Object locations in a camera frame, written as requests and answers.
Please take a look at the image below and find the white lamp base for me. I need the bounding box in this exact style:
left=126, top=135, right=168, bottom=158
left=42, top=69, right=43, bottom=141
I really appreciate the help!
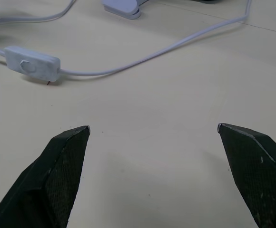
left=101, top=0, right=142, bottom=20

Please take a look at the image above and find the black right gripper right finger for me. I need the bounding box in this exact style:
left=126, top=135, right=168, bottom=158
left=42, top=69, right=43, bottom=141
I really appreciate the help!
left=217, top=123, right=276, bottom=228

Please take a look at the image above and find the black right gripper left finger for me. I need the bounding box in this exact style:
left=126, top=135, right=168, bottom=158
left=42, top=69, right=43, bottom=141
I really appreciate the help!
left=0, top=125, right=91, bottom=228

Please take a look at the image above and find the white power cable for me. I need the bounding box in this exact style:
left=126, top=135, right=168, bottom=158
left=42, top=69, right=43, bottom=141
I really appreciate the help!
left=0, top=0, right=253, bottom=77

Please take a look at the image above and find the white inline cord switch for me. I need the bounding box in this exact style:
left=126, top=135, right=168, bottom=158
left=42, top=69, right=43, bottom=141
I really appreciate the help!
left=4, top=46, right=61, bottom=83

